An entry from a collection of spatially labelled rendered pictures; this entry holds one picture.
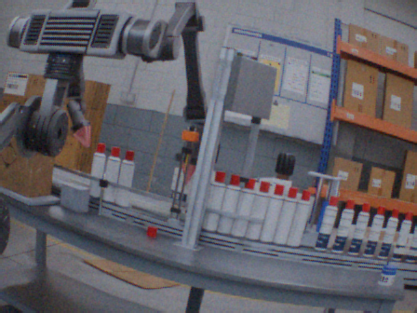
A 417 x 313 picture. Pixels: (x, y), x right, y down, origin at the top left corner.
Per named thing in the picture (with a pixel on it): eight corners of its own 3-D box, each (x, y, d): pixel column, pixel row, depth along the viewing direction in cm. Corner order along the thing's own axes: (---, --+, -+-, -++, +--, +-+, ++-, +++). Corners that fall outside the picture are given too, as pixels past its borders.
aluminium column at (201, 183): (196, 247, 239) (237, 50, 235) (193, 248, 234) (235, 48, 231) (184, 243, 240) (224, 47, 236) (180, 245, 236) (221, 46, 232)
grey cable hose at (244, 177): (249, 183, 238) (262, 118, 237) (247, 183, 235) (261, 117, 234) (239, 181, 239) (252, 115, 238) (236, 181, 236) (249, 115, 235)
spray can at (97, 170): (101, 197, 265) (110, 144, 264) (96, 198, 260) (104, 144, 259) (90, 194, 266) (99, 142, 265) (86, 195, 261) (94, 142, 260)
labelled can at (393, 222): (386, 258, 233) (400, 209, 232) (386, 260, 228) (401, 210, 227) (377, 256, 234) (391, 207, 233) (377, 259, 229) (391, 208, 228)
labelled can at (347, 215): (343, 252, 239) (357, 200, 238) (342, 254, 234) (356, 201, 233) (331, 251, 240) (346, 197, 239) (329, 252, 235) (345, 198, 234)
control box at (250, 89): (270, 120, 240) (277, 68, 239) (231, 111, 229) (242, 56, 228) (249, 115, 248) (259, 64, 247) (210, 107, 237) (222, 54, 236)
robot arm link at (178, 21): (174, -4, 236) (200, -5, 234) (177, 23, 244) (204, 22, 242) (140, 46, 201) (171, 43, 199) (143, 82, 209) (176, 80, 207)
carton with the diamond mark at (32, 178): (50, 196, 250) (60, 127, 248) (29, 197, 226) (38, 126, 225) (3, 176, 256) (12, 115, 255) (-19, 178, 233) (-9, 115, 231)
